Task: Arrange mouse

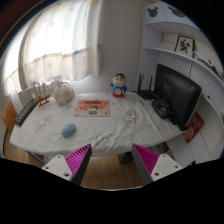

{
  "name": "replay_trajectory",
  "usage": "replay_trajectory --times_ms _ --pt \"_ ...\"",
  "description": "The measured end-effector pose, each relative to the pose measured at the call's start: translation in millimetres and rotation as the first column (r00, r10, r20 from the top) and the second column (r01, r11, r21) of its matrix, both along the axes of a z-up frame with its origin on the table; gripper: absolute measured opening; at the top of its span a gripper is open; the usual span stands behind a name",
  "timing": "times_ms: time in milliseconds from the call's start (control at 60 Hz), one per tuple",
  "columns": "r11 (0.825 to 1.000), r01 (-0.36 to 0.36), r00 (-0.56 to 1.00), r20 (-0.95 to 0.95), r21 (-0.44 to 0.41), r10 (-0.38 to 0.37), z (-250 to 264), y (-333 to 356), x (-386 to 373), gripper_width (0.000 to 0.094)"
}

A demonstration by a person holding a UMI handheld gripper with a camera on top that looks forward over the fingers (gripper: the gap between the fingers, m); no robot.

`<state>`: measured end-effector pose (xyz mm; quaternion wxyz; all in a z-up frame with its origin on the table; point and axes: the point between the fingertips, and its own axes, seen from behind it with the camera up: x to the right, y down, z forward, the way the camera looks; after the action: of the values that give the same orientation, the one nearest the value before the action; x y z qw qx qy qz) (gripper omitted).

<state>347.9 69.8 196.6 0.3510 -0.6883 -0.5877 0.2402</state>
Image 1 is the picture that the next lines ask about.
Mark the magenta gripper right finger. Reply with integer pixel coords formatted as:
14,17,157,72
132,144,182,185

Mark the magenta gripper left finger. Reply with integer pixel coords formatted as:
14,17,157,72
42,144,92,185

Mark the light blue computer mouse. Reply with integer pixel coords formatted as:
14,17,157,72
61,123,76,137

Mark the red cartoon mouse pad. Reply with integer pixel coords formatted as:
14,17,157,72
74,100,110,117

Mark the black computer monitor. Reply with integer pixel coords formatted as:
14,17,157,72
152,64,202,131

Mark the white patterned tablecloth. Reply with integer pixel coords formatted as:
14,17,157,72
10,92,182,156

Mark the red gift box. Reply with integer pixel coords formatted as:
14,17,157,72
184,112,204,143

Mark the black wifi router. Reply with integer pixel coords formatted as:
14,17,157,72
137,75,158,100

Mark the black keyboard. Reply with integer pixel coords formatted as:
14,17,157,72
14,100,37,126

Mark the translucent white bag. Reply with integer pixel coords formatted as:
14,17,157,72
49,80,75,106

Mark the wooden model sailing ship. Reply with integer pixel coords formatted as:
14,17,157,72
33,82,51,106

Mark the wooden chair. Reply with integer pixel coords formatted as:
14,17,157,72
1,101,17,132

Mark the cartoon boy figurine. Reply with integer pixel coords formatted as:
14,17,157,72
110,73,127,98

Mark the framed calligraphy picture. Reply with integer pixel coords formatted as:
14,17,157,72
175,35,194,57

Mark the sheer white curtain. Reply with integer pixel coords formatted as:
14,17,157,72
0,0,104,96

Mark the white wall shelf unit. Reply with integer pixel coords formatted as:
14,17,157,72
135,2,224,167

